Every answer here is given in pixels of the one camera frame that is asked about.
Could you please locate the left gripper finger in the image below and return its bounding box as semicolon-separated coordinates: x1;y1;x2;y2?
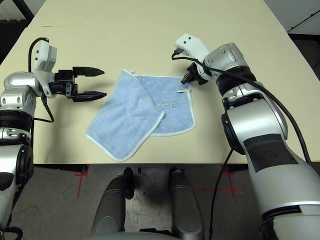
71;90;108;103
72;65;106;78

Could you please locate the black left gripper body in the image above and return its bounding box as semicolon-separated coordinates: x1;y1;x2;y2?
48;69;79;100

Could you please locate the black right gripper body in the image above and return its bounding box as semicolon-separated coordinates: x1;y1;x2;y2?
186;62;208;86

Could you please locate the light blue terry towel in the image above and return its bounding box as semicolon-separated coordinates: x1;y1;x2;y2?
85;68;196;163

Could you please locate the black foam puzzle mat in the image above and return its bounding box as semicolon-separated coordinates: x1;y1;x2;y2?
0;19;31;63

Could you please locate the black table foot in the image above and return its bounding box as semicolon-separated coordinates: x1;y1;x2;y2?
56;164;90;175

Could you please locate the red floor tape mark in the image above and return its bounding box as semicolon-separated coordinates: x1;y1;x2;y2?
74;166;90;199
203;167;241;199

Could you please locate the black floor mat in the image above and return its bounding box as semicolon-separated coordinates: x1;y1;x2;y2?
287;32;320;81

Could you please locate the grey robot right leg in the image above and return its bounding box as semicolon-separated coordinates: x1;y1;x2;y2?
168;167;205;240

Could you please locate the pale grey robot waist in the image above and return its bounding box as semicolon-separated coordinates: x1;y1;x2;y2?
86;232;176;240

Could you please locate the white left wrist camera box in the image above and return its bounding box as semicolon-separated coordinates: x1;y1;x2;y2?
31;39;58;99

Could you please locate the black metal frame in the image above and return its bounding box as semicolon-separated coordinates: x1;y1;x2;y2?
0;0;35;25

